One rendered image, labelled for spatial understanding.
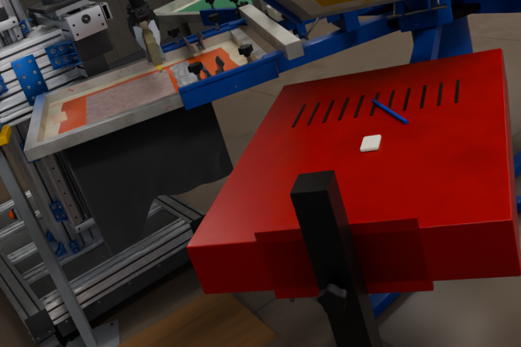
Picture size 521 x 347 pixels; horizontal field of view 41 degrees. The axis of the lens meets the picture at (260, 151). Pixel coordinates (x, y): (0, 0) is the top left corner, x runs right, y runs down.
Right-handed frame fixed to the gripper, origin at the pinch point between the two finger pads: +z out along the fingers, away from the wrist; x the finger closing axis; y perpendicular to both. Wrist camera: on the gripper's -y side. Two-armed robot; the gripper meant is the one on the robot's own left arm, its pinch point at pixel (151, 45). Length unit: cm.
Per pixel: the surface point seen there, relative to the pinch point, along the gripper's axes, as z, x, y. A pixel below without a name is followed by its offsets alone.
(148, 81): 13.6, 5.2, 8.5
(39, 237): 55, 62, 10
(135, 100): 13.6, 11.1, -7.4
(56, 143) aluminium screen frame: 11.3, 36.0, -29.4
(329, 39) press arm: 17, -58, -3
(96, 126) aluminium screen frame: 10.5, 23.6, -29.4
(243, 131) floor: 110, -37, 172
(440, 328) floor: 109, -57, -54
